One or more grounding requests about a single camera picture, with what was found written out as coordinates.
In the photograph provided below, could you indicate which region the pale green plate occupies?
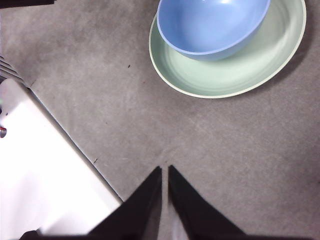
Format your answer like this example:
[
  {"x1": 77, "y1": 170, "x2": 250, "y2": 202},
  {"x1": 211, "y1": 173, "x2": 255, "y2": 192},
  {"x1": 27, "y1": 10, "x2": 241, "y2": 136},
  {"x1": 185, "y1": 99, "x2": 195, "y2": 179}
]
[{"x1": 148, "y1": 0, "x2": 307, "y2": 99}]

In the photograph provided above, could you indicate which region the blue bowl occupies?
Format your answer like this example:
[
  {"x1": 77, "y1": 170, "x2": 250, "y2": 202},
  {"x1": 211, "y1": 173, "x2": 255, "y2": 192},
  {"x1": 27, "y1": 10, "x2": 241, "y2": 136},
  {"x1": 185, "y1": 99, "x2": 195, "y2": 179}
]
[{"x1": 156, "y1": 0, "x2": 272, "y2": 62}]

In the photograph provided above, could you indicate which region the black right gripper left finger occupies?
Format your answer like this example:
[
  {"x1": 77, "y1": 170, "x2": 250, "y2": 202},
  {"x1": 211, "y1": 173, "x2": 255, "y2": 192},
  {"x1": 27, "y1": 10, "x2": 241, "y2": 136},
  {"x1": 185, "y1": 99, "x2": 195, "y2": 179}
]
[{"x1": 88, "y1": 165, "x2": 163, "y2": 237}]

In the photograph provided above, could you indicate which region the black bar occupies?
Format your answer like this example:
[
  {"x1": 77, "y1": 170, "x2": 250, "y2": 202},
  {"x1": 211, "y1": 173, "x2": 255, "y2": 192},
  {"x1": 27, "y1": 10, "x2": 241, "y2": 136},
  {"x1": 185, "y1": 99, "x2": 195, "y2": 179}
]
[{"x1": 0, "y1": 0, "x2": 55, "y2": 9}]

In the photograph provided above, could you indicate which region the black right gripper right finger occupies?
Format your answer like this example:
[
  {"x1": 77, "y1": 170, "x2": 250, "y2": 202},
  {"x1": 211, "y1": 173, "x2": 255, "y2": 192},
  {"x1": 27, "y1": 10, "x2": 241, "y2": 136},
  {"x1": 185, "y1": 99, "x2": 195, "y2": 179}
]
[{"x1": 168, "y1": 164, "x2": 248, "y2": 238}]

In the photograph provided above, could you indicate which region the dark ridged object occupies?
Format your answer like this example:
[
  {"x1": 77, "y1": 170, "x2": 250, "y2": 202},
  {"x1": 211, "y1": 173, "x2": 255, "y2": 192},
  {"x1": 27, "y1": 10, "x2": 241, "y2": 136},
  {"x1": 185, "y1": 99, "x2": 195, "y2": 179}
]
[{"x1": 0, "y1": 56, "x2": 26, "y2": 88}]

